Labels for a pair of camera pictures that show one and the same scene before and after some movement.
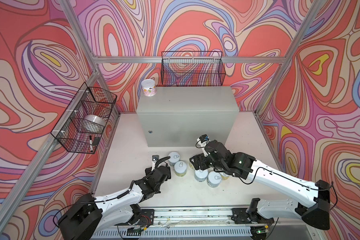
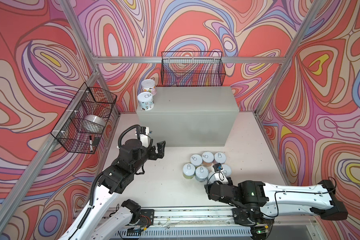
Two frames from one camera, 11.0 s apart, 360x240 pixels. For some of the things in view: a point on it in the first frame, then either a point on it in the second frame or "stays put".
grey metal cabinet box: (176, 116) stays put
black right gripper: (201, 157) → (208, 187)
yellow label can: (180, 168) → (188, 171)
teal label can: (174, 156) → (146, 101)
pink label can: (149, 87) stays put
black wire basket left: (82, 127) stays put
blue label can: (201, 176) stays put
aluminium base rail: (201, 223) stays put
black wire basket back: (194, 68) stays put
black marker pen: (91, 144) stays put
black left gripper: (169, 175) → (160, 151)
